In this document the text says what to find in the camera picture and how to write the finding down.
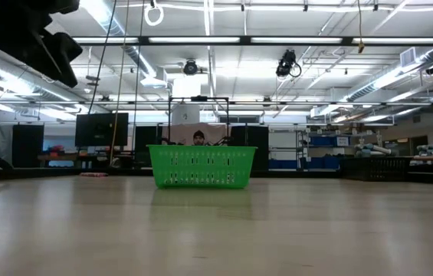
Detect hanging brown cable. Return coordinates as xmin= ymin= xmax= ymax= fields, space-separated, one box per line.
xmin=356 ymin=0 xmax=366 ymax=54

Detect black aluminium table frame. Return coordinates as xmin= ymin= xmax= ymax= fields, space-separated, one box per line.
xmin=0 ymin=147 xmax=433 ymax=187

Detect hanging black cable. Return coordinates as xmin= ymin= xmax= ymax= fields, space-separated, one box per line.
xmin=130 ymin=0 xmax=146 ymax=151
xmin=87 ymin=0 xmax=118 ymax=115

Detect black monitor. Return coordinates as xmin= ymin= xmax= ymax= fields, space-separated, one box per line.
xmin=74 ymin=111 xmax=130 ymax=148

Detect person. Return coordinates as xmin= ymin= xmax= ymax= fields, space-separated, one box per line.
xmin=192 ymin=130 xmax=207 ymax=147

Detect round black ceiling device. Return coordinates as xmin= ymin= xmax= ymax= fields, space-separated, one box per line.
xmin=182 ymin=58 xmax=199 ymax=77

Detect white column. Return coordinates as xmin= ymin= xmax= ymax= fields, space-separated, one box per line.
xmin=171 ymin=77 xmax=202 ymax=126

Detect hanging yellow cable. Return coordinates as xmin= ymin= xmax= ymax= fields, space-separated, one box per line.
xmin=109 ymin=0 xmax=131 ymax=164

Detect black beam with light strips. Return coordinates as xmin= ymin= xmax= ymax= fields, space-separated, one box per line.
xmin=0 ymin=35 xmax=433 ymax=48

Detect table with colourful items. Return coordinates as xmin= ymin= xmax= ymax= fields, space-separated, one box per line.
xmin=37 ymin=144 xmax=80 ymax=169

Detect black panel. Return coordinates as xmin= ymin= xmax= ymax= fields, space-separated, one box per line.
xmin=134 ymin=125 xmax=163 ymax=169
xmin=230 ymin=125 xmax=270 ymax=172
xmin=11 ymin=123 xmax=45 ymax=169

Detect metal shelf with blue bins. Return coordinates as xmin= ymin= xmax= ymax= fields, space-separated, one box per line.
xmin=295 ymin=129 xmax=352 ymax=172

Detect green plastic basket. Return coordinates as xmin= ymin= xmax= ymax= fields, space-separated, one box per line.
xmin=146 ymin=143 xmax=258 ymax=190

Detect black ceiling camera with cable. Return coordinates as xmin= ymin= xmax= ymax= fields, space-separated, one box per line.
xmin=274 ymin=48 xmax=303 ymax=81

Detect black background rig frame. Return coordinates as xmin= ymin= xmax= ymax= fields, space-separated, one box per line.
xmin=167 ymin=94 xmax=231 ymax=147

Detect silver air duct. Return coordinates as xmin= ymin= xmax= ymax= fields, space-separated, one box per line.
xmin=80 ymin=0 xmax=159 ymax=80
xmin=348 ymin=45 xmax=433 ymax=104

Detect black plastic basket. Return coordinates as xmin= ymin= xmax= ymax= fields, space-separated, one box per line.
xmin=340 ymin=156 xmax=413 ymax=182

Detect white cable ring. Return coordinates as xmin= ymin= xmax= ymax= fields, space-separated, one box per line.
xmin=143 ymin=2 xmax=165 ymax=28

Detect blue storage bins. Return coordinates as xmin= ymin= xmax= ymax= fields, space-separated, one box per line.
xmin=268 ymin=158 xmax=340 ymax=171

